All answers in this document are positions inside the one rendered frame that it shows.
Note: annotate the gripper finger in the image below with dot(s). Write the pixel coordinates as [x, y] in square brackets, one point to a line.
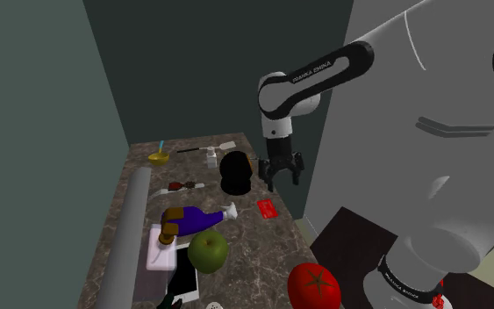
[298, 167]
[268, 173]

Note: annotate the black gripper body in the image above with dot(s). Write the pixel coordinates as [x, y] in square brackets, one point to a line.
[279, 150]

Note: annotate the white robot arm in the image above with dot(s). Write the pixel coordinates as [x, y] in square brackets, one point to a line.
[426, 141]

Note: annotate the black round object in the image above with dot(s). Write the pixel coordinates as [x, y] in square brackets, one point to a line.
[236, 173]

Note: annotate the red card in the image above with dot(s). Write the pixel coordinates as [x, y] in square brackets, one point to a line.
[267, 209]

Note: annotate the small white bottle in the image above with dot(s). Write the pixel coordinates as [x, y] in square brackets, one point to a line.
[211, 159]

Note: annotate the purple toy figure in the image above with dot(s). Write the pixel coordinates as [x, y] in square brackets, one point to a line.
[195, 218]

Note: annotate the dark robot stand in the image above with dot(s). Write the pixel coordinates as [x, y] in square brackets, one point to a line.
[349, 244]

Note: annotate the green apple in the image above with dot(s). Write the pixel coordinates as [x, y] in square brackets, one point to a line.
[208, 252]

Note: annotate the blue spoon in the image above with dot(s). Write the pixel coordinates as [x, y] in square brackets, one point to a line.
[161, 146]

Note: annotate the yellow bowl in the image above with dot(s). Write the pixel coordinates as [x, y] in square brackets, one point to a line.
[158, 159]

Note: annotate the red tomato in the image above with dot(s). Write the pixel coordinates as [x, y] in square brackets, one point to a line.
[315, 286]

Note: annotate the white tablet with black screen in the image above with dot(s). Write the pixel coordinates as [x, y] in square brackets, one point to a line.
[184, 276]

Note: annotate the white shaker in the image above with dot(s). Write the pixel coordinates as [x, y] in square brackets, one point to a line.
[215, 306]

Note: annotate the grey cylinder roll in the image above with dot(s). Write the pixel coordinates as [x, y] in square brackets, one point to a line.
[124, 239]

